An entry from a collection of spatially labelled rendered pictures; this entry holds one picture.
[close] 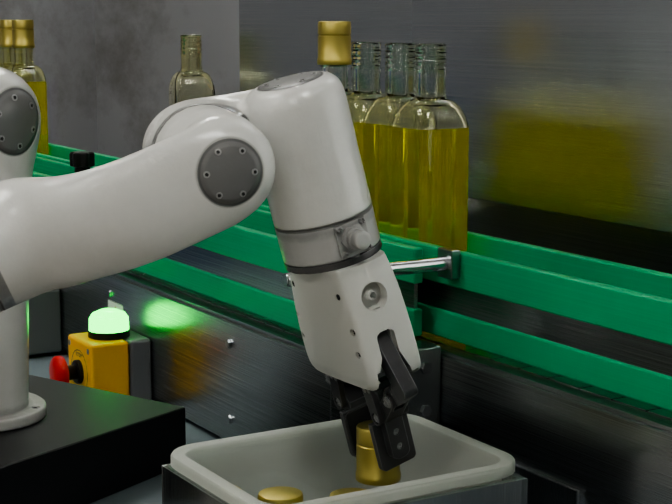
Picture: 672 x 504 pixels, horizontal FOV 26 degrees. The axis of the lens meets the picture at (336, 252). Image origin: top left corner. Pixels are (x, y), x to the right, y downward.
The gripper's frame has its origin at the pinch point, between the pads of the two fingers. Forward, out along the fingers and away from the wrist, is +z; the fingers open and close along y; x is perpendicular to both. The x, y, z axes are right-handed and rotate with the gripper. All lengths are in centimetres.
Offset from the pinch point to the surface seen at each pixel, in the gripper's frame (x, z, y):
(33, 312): 2, 2, 76
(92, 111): -134, 36, 420
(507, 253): -23.2, -5.1, 11.3
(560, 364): -14.5, -1.1, -5.3
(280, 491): 9.3, 0.6, -0.3
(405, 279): -13.5, -5.8, 13.6
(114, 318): 1, -1, 50
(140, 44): -153, 16, 402
